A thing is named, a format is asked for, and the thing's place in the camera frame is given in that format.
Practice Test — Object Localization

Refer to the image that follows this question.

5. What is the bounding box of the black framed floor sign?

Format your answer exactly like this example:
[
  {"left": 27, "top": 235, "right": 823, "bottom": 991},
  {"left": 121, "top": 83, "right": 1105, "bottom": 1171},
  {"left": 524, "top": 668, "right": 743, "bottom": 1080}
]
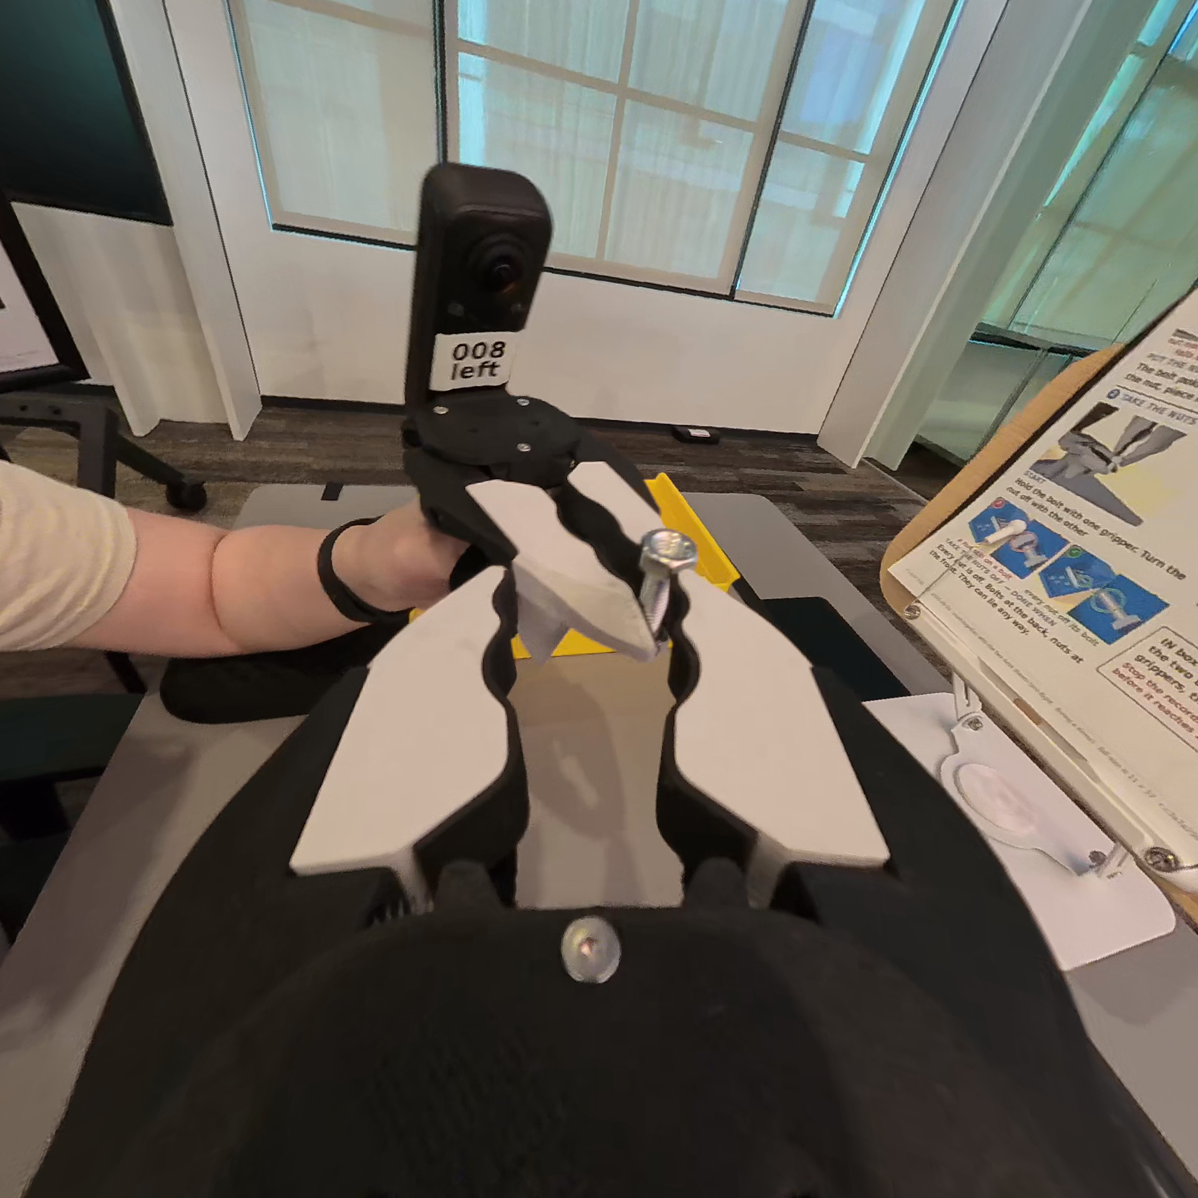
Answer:
[{"left": 0, "top": 190, "right": 209, "bottom": 515}]

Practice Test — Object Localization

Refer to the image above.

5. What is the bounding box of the dark chair armrest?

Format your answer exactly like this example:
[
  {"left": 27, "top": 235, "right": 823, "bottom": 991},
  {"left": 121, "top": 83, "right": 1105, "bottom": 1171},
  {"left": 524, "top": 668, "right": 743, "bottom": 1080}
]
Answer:
[{"left": 0, "top": 690, "right": 144, "bottom": 941}]

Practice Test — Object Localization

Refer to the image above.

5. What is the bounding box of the person's left hand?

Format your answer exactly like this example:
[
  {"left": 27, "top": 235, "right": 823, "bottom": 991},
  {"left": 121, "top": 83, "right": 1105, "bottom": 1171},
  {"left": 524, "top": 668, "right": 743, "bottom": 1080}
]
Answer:
[{"left": 332, "top": 504, "right": 462, "bottom": 612}]

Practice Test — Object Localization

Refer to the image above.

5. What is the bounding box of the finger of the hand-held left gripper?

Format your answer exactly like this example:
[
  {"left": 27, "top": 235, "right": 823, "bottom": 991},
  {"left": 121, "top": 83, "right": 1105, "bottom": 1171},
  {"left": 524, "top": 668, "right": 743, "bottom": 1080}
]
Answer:
[
  {"left": 559, "top": 461, "right": 661, "bottom": 602},
  {"left": 463, "top": 478, "right": 661, "bottom": 665}
]

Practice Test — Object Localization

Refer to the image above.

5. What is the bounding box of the yellow plastic bin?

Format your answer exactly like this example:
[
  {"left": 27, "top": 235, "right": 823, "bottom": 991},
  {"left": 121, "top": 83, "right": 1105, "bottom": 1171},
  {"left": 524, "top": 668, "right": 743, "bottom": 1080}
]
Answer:
[{"left": 509, "top": 472, "right": 743, "bottom": 662}]

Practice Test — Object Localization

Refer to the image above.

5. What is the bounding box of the instruction sheet board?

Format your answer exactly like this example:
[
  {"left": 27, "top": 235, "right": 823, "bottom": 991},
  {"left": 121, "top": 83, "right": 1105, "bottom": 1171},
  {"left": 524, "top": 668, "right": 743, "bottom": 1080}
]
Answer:
[{"left": 880, "top": 290, "right": 1198, "bottom": 876}]

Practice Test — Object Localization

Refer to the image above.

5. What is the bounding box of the dark wall screen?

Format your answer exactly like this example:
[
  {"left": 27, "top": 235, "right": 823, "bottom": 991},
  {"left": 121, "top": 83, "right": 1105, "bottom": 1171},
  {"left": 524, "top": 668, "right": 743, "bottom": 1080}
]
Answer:
[{"left": 0, "top": 0, "right": 175, "bottom": 228}]

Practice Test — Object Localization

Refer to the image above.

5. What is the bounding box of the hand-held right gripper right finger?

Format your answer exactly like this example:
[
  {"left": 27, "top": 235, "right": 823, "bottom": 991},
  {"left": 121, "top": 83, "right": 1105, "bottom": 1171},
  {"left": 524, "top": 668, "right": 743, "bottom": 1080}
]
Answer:
[{"left": 654, "top": 573, "right": 890, "bottom": 907}]

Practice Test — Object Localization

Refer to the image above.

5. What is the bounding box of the silver hex bolt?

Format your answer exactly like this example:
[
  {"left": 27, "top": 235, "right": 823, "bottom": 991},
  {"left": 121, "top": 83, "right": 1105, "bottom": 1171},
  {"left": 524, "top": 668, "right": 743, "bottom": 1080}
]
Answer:
[{"left": 640, "top": 566, "right": 677, "bottom": 649}]

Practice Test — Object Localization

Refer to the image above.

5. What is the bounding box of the person's left forearm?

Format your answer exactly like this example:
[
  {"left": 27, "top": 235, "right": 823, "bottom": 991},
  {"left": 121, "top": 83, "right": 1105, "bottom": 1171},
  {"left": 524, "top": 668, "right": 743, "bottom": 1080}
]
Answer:
[{"left": 117, "top": 505, "right": 360, "bottom": 659}]

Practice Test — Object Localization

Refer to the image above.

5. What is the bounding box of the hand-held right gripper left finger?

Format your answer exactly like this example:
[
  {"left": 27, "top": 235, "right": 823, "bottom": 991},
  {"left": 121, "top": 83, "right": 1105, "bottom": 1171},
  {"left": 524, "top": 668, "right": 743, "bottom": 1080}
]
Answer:
[{"left": 289, "top": 565, "right": 532, "bottom": 904}]

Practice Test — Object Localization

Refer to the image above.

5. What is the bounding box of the white stand base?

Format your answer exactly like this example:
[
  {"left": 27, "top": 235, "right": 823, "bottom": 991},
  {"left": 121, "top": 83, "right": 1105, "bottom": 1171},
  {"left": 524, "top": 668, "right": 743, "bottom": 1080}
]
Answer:
[{"left": 865, "top": 688, "right": 1178, "bottom": 971}]

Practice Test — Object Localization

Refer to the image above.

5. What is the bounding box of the white framed glass window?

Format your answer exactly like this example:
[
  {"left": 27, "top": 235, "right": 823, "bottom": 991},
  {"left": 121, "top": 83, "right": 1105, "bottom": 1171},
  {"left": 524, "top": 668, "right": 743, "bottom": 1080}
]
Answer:
[{"left": 229, "top": 0, "right": 965, "bottom": 317}]

